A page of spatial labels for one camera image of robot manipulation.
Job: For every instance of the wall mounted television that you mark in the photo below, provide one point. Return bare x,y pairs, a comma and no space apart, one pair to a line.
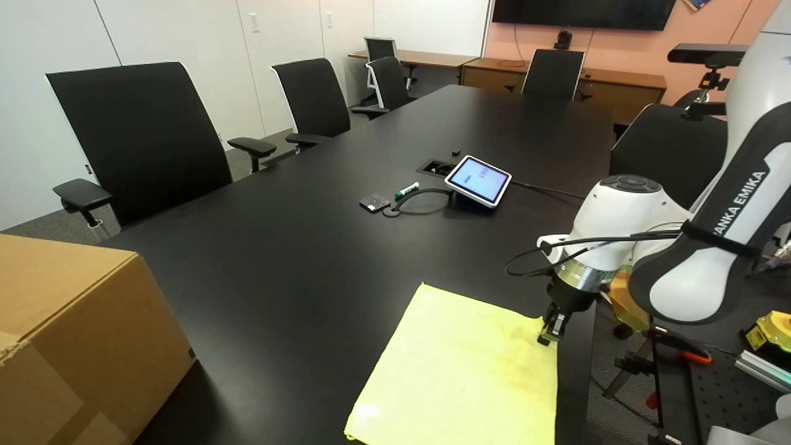
585,11

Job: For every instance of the white framed tablet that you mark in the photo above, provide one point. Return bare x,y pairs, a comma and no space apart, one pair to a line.
478,178

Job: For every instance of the grey metal bar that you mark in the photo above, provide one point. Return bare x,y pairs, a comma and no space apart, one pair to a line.
762,369

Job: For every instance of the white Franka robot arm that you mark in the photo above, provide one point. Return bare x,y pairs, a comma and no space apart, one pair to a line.
701,249

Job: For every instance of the wooden wall desk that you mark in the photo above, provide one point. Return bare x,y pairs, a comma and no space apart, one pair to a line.
428,60

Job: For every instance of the black camera on stand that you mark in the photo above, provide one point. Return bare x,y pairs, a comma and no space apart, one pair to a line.
709,55

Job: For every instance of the yellow cloth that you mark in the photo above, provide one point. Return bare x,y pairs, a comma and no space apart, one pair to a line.
460,372

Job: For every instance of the large black office chair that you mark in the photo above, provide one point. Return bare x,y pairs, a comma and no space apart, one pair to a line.
145,136

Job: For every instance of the yellow and black tool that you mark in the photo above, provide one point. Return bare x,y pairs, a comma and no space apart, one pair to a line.
770,329

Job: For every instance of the wooden credenza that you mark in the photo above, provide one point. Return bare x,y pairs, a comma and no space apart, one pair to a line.
609,87

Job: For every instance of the brown cardboard box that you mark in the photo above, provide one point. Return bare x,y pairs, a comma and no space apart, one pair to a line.
75,337

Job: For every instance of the black tripod stand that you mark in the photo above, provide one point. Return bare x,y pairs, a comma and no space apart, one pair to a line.
657,386

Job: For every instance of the orange and black clamp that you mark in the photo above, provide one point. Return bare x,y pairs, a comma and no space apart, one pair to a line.
695,360

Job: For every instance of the green capped marker pen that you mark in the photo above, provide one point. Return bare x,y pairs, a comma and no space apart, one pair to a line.
407,191

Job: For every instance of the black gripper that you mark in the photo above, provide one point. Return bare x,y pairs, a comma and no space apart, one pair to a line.
571,297

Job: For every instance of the black webcam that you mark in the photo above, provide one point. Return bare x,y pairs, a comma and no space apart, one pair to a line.
564,37

